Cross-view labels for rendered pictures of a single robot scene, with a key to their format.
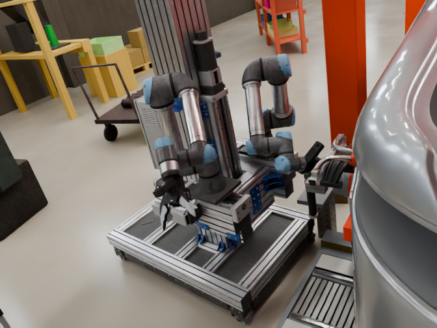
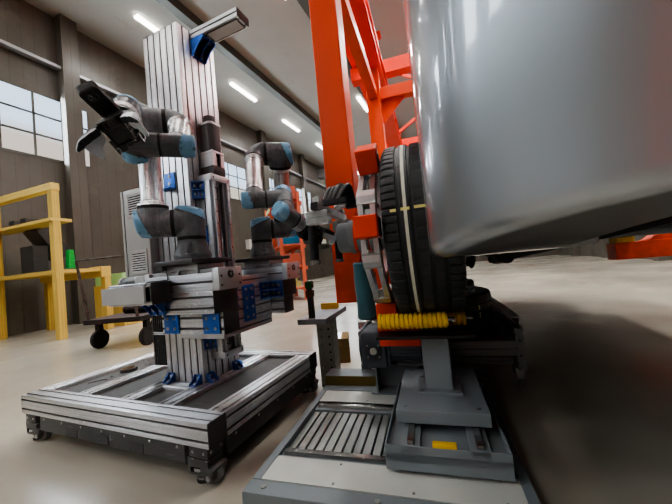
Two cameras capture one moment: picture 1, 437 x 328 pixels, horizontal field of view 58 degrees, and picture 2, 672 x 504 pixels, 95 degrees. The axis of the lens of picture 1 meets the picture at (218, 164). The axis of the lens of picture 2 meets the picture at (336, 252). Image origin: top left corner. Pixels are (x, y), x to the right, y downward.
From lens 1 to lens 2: 1.22 m
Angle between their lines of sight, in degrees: 37
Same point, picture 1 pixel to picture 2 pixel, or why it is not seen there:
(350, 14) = (343, 121)
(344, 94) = not seen: hidden behind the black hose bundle
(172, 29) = (178, 103)
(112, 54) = not seen: hidden behind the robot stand
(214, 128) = (209, 209)
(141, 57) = not seen: hidden behind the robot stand
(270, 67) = (273, 146)
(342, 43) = (337, 145)
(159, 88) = (146, 111)
